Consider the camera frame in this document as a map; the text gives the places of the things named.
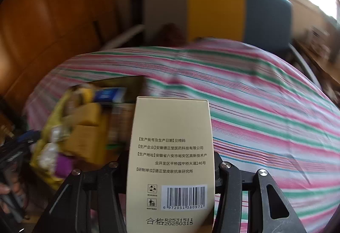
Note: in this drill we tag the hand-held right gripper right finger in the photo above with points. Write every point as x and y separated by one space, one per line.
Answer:
231 182

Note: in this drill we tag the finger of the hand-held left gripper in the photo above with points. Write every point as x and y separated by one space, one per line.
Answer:
28 136

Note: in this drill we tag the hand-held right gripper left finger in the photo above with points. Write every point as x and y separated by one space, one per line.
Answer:
109 182

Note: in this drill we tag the yellow sponge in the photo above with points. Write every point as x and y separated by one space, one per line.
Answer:
85 144
91 114

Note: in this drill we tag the purple packet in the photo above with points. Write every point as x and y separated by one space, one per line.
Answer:
63 166

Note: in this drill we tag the clear snack bar packet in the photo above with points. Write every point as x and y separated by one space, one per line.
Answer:
119 121

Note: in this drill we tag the cream carton box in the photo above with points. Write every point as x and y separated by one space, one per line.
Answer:
170 121

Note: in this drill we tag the small blue white box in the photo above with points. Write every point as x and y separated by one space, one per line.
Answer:
109 94

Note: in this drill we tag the gold tray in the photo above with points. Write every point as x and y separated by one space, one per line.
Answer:
127 84

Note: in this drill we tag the wooden wardrobe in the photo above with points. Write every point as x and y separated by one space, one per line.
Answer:
53 23

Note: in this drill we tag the grey yellow blue chair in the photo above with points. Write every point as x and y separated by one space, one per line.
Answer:
217 9

